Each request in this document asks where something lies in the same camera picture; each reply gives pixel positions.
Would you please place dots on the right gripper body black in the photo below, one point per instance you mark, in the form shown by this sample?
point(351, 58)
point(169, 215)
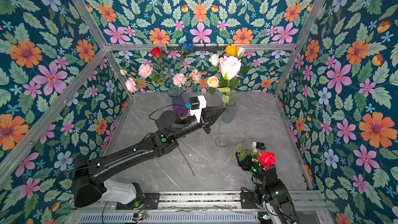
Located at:
point(250, 166)

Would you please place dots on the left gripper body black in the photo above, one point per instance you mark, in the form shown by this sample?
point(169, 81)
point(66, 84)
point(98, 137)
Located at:
point(203, 122)

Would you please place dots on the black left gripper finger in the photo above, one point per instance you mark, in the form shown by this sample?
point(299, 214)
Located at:
point(215, 114)
point(206, 110)

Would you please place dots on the clear ribbed glass vase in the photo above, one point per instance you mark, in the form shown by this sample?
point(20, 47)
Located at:
point(230, 112)

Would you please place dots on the red rose stem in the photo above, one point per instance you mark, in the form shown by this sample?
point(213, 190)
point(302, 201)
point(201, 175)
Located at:
point(265, 157)
point(157, 54)
point(186, 161)

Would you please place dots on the cream peach rose stem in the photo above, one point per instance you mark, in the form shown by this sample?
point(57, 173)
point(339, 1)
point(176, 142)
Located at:
point(213, 84)

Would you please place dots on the purple blue glass vase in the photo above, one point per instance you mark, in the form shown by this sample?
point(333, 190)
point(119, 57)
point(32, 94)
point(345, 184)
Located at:
point(178, 103)

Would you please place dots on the pink rosebud stem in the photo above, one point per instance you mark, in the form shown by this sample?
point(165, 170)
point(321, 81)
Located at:
point(229, 70)

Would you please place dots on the orange rose stem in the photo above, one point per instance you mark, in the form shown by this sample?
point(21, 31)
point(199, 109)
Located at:
point(231, 51)

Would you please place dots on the white rose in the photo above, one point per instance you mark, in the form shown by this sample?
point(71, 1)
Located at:
point(239, 54)

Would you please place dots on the blue rose stem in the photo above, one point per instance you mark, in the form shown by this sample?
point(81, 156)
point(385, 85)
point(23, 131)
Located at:
point(186, 49)

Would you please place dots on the pink carnation spray stem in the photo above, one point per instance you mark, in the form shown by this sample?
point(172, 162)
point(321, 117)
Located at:
point(146, 75)

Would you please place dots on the white rose stem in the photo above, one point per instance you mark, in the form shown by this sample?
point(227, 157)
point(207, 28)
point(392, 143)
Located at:
point(215, 60)

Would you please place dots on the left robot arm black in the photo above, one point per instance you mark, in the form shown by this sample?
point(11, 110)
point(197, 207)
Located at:
point(92, 178)

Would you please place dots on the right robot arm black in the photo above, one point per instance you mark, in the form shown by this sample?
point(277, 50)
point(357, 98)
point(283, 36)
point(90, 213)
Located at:
point(270, 194)

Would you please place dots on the black hook rack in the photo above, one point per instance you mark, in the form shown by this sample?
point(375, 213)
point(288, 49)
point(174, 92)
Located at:
point(199, 47)

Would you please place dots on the aluminium back crossbar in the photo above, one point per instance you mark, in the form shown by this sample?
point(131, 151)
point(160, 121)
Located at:
point(149, 47)

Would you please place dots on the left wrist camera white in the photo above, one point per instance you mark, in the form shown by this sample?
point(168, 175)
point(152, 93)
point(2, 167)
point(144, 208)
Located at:
point(196, 105)

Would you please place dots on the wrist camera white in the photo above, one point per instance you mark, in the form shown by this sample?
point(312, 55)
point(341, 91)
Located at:
point(258, 146)
point(196, 105)

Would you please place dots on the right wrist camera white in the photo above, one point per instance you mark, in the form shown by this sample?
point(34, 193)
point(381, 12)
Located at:
point(258, 146)

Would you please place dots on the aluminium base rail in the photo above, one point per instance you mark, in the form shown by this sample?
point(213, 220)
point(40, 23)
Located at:
point(207, 207)

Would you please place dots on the aluminium frame post right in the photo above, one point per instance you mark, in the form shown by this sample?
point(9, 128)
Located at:
point(310, 21)

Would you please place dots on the aluminium frame post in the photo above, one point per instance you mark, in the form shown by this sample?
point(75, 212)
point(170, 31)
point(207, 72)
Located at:
point(103, 45)
point(310, 21)

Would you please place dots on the aluminium frame post left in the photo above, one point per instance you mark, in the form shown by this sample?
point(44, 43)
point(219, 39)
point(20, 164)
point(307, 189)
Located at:
point(103, 45)

